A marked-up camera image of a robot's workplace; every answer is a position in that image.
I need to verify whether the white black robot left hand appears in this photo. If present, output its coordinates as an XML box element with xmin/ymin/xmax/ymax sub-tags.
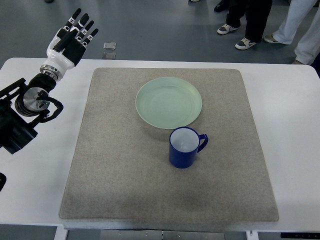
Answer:
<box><xmin>40</xmin><ymin>8</ymin><xmax>99</xmax><ymax>81</ymax></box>

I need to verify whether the black object at table edge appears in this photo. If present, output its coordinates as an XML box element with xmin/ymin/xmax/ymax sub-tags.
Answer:
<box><xmin>0</xmin><ymin>172</ymin><xmax>7</xmax><ymax>191</ymax></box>

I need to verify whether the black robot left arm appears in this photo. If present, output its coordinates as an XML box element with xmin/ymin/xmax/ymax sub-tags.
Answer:
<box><xmin>0</xmin><ymin>64</ymin><xmax>64</xmax><ymax>154</ymax></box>

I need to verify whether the person in black trousers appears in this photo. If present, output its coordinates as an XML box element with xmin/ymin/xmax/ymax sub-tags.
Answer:
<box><xmin>213</xmin><ymin>0</ymin><xmax>273</xmax><ymax>51</ymax></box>

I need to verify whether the person in white trousers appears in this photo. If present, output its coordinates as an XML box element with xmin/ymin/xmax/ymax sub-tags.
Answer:
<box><xmin>263</xmin><ymin>0</ymin><xmax>320</xmax><ymax>66</ymax></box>

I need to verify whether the blue enamel mug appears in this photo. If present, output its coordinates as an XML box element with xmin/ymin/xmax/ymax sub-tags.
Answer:
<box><xmin>168</xmin><ymin>126</ymin><xmax>209</xmax><ymax>169</ymax></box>

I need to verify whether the upper floor socket plate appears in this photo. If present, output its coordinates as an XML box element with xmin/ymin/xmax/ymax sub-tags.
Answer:
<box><xmin>103</xmin><ymin>42</ymin><xmax>117</xmax><ymax>51</ymax></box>

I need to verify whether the lower floor socket plate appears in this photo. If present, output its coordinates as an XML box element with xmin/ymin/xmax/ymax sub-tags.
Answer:
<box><xmin>101</xmin><ymin>51</ymin><xmax>116</xmax><ymax>60</ymax></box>

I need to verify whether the pale green plate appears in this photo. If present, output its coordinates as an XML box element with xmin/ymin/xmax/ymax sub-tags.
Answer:
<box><xmin>135</xmin><ymin>77</ymin><xmax>202</xmax><ymax>130</ymax></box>

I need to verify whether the floor socket plate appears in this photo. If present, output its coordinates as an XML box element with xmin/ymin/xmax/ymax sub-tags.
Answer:
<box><xmin>103</xmin><ymin>42</ymin><xmax>117</xmax><ymax>51</ymax></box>
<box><xmin>101</xmin><ymin>51</ymin><xmax>116</xmax><ymax>60</ymax></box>

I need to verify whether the beige felt mat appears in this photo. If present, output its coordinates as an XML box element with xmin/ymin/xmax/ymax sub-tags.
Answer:
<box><xmin>59</xmin><ymin>68</ymin><xmax>279</xmax><ymax>231</ymax></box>

